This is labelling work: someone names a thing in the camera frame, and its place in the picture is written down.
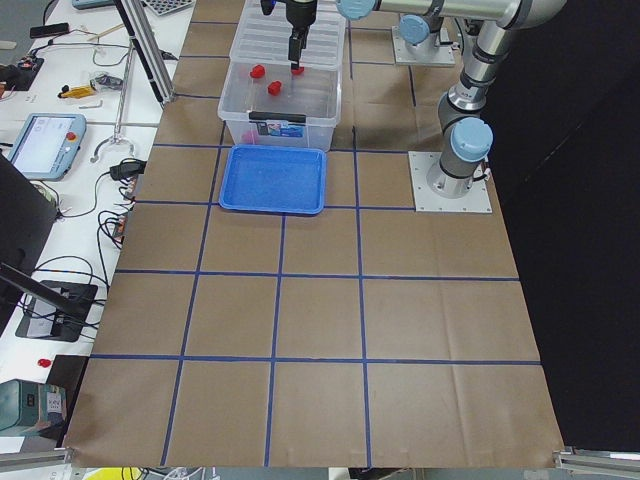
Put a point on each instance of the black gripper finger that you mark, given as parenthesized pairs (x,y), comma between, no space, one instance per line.
(297,43)

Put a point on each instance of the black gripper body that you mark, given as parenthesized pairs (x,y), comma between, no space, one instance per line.
(300,13)

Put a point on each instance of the clear plastic box lid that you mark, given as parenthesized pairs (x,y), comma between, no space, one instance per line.
(266,38)

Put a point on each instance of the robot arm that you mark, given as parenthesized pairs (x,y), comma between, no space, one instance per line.
(501,20)
(422,31)

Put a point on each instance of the clear plastic storage box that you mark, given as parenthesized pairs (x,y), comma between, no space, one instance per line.
(316,94)

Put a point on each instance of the green box device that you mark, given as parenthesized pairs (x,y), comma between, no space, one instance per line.
(28,408)

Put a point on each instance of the blue plastic tray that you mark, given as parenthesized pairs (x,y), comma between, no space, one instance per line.
(274,179)

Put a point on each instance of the calibration checker board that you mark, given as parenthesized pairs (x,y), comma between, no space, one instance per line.
(166,7)

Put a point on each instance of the metal grabber tool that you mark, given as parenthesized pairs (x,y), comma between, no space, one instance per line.
(117,139)

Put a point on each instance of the hex key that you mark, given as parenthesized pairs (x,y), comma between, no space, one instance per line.
(94,105)

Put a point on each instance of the black power adapter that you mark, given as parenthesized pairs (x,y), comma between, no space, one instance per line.
(128,168)

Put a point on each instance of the orange tool on desk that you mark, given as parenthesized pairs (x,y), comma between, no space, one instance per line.
(76,92)

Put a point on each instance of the black handheld device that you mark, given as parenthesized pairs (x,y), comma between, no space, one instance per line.
(51,30)

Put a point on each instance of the teach pendant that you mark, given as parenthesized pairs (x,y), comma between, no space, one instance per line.
(47,145)

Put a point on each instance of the black monitor stand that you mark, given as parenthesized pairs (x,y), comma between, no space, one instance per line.
(27,218)

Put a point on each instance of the black laptop stand base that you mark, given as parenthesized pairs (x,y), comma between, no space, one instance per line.
(44,321)

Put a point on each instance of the black box latch handle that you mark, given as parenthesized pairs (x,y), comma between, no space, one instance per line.
(267,116)

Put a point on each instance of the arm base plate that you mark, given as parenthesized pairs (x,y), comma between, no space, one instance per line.
(435,51)
(436,192)

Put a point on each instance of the aluminium frame post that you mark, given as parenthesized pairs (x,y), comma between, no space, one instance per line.
(140,33)

